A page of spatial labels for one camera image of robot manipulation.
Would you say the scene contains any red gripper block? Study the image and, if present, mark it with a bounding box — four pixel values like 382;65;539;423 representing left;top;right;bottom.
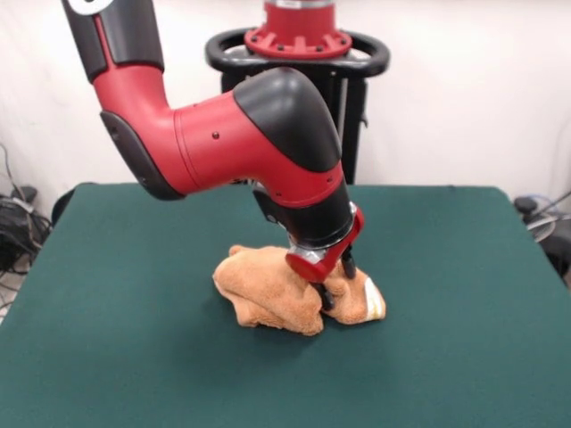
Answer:
285;209;366;312

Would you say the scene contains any tan terry towel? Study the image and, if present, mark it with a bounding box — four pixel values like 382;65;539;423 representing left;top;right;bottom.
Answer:
212;243;387;336

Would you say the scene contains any grey wheeled stand base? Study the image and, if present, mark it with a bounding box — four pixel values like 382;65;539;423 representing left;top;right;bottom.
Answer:
512;192;571;286

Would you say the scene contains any dark green table cloth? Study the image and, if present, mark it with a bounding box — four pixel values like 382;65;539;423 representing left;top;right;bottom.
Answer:
0;181;571;428

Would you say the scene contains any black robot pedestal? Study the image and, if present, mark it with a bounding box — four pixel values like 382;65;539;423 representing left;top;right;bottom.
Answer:
204;29;392;186

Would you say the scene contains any black cable tangle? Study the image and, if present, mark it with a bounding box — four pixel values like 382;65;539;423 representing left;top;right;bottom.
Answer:
0;142;55;274

